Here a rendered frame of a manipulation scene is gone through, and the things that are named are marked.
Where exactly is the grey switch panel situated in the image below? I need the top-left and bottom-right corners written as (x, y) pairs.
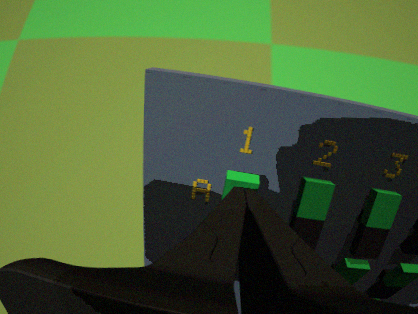
top-left (142, 68), bottom-right (418, 307)

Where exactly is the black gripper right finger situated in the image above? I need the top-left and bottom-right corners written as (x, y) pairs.
top-left (238, 188), bottom-right (418, 314)

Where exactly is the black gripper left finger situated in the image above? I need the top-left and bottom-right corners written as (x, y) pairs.
top-left (0, 186), bottom-right (246, 314)

